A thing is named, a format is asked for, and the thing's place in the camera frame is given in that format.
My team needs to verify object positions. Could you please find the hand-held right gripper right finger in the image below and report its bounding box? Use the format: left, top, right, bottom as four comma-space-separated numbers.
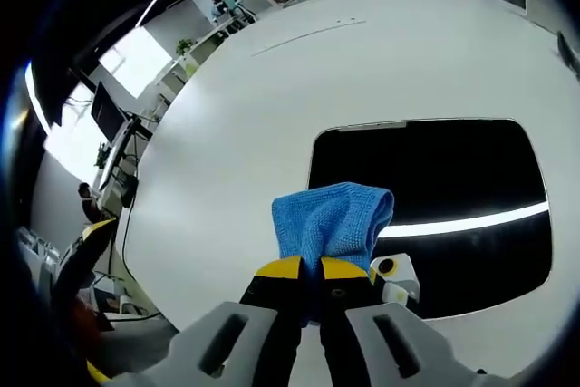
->
319, 257, 482, 387

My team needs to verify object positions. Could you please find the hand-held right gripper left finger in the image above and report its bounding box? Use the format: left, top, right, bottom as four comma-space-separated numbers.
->
169, 256, 303, 387

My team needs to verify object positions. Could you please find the blue cleaning cloth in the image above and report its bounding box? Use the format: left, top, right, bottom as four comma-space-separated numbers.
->
270, 181, 395, 329

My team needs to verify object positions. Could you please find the black tablet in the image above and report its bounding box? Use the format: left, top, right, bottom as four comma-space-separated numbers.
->
305, 117, 555, 321

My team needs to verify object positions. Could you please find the white standing desk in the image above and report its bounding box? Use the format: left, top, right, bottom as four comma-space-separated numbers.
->
97, 114, 155, 208

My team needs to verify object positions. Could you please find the black monitor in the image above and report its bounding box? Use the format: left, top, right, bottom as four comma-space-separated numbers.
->
90, 81, 127, 140

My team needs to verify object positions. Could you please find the white side desk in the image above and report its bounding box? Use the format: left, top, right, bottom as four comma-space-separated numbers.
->
153, 15, 255, 107

